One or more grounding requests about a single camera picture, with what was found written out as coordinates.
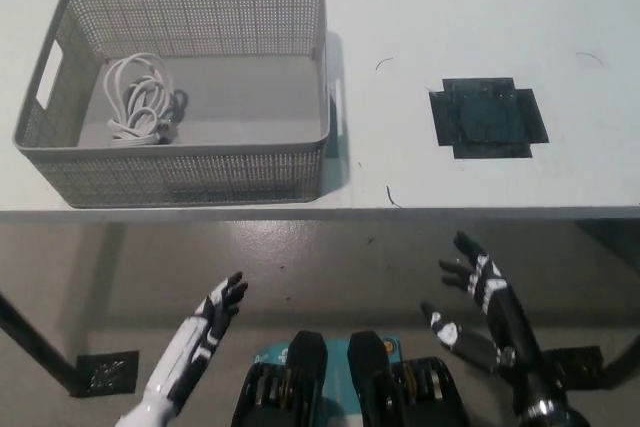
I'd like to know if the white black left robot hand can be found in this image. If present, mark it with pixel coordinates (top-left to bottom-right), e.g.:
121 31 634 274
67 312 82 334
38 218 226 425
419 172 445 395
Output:
114 271 250 427

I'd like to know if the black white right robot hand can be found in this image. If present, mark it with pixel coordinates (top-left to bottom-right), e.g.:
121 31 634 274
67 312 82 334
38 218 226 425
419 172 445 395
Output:
419 230 571 421

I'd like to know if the white power strip with cord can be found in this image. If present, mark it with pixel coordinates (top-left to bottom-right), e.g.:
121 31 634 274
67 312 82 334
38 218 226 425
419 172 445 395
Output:
104 53 190 148

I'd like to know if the black metal table leg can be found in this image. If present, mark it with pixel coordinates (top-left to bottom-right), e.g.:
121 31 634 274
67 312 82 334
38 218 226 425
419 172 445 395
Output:
0 289 84 396
599 341 640 391

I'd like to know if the grey perforated plastic basket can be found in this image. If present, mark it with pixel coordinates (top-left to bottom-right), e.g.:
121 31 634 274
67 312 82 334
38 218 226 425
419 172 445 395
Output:
13 0 345 209

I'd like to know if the black tape patch on table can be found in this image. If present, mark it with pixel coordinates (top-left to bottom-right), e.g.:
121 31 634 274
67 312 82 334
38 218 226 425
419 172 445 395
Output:
428 77 550 161

